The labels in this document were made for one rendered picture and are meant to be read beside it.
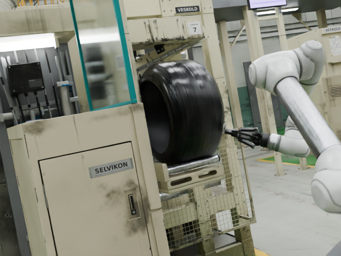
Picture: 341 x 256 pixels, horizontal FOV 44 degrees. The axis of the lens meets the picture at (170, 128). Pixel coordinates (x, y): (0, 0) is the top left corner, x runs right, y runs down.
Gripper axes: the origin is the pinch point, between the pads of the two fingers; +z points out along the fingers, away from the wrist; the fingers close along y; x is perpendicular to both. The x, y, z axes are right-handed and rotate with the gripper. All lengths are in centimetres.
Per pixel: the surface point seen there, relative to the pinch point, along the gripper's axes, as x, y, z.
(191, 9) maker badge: 97, -37, 58
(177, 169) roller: -21.8, 17.5, 22.2
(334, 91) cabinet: 422, 136, -74
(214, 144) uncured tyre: -6.2, 6.2, 7.2
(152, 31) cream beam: 37, -36, 63
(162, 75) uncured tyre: -4.4, -26.7, 40.2
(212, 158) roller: -4.4, 16.4, 7.7
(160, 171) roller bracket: -28.8, 16.4, 29.1
